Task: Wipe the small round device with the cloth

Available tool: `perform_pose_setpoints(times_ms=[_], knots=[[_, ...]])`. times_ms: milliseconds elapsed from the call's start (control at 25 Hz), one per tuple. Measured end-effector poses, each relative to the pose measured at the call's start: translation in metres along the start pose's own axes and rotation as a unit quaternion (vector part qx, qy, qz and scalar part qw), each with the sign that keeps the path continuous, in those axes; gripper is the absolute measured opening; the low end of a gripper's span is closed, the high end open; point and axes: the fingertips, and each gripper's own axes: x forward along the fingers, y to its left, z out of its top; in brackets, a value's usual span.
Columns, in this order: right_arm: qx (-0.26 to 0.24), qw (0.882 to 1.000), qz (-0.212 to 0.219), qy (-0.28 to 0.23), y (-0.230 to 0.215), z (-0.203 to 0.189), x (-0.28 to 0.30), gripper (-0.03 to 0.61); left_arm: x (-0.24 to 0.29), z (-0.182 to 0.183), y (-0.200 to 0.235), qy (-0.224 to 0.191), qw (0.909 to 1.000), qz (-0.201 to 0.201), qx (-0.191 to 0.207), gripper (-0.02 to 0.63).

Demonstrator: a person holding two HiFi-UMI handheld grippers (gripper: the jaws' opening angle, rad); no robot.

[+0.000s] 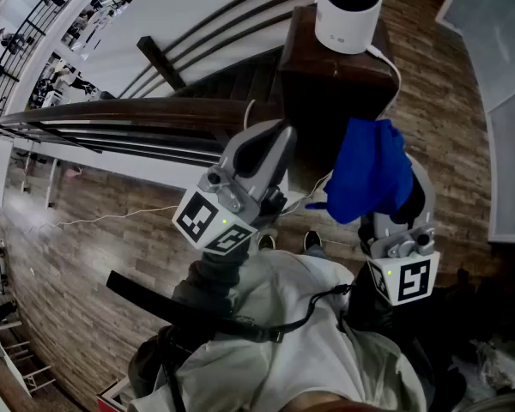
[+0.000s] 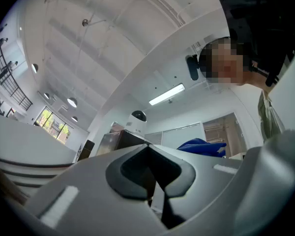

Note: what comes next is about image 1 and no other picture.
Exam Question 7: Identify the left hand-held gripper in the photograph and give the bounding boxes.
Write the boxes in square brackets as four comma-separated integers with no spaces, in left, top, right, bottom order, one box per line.
[171,118,300,257]

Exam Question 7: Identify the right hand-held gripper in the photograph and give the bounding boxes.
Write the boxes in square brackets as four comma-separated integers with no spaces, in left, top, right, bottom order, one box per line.
[358,159,442,307]

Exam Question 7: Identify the blue cloth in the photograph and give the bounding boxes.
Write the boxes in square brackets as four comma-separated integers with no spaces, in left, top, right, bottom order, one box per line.
[304,117,415,226]

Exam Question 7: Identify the white camera with black dome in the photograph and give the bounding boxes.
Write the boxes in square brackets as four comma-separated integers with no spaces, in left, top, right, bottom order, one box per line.
[314,0,385,56]

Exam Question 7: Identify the person's left forearm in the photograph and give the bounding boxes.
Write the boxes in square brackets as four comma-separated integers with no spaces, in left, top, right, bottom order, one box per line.
[171,240,258,321]

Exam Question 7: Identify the person's right forearm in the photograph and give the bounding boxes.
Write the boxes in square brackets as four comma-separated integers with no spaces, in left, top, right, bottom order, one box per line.
[345,264,398,336]

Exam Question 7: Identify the dark bag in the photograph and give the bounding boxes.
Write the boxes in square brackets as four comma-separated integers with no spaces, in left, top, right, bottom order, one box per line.
[433,268,515,347]

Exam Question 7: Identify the person's right shoe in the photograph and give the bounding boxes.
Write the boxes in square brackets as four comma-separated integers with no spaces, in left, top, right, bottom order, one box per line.
[303,229,323,251]

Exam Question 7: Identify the white-framed glass panel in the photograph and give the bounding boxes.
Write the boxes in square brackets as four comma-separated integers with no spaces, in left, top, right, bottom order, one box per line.
[435,0,515,113]
[485,99,515,245]

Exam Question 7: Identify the person's white shirt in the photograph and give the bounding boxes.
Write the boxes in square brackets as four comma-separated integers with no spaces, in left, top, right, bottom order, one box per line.
[128,249,434,412]

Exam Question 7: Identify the dark wooden handrail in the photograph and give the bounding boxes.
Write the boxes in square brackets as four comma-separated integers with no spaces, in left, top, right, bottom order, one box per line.
[0,97,284,135]

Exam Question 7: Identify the dark wooden baluster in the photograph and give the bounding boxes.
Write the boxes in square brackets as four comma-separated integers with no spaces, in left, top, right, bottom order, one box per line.
[136,35,188,93]

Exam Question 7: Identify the black metal railing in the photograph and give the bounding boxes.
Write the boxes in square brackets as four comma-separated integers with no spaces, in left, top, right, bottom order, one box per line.
[0,0,98,118]

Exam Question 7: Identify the thin black cord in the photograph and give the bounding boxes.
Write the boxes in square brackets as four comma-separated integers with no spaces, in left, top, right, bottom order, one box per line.
[276,283,354,334]

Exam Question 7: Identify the wide black strap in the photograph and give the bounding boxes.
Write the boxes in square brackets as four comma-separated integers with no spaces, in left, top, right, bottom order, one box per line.
[106,270,284,345]

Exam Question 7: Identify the thin white floor cable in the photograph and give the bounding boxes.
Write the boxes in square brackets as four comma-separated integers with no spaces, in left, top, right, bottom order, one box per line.
[27,170,335,233]

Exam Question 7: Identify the dark wooden newel post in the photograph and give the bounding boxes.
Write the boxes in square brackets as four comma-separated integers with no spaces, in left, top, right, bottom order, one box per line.
[277,5,401,197]

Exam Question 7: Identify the white charging cable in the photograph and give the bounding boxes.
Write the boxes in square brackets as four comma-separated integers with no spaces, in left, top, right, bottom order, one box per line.
[366,44,403,107]

